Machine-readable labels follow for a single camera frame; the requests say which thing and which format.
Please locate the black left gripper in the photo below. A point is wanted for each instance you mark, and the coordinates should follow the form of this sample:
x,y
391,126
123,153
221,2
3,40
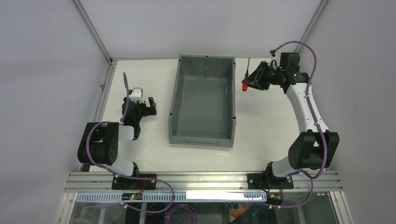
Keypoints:
x,y
143,109

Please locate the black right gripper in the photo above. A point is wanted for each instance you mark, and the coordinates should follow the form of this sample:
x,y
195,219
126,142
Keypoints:
x,y
264,75

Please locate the red handled screwdriver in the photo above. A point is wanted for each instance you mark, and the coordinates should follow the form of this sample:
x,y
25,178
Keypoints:
x,y
245,83

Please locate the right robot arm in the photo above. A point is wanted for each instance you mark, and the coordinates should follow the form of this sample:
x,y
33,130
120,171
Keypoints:
x,y
315,145

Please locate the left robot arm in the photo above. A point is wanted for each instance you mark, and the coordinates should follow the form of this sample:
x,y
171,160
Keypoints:
x,y
100,140

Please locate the grey plastic bin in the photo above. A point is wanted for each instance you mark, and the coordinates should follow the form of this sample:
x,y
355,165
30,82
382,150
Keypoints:
x,y
202,110

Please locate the orange object under table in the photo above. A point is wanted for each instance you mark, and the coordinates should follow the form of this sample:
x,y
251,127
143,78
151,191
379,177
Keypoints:
x,y
237,209

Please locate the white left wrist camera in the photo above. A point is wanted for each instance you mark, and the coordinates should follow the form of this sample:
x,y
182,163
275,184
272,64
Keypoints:
x,y
136,95

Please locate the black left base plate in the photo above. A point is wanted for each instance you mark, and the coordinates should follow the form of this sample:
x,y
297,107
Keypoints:
x,y
145,182

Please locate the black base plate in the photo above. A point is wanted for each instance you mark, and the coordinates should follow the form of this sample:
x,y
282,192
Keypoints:
x,y
266,182
145,182

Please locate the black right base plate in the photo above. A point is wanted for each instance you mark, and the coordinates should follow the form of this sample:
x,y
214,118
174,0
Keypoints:
x,y
266,182

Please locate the white slotted cable duct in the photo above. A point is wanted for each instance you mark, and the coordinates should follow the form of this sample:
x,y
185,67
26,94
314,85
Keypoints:
x,y
178,197

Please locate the aluminium mounting rail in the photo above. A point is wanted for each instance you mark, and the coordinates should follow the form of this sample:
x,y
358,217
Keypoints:
x,y
187,181

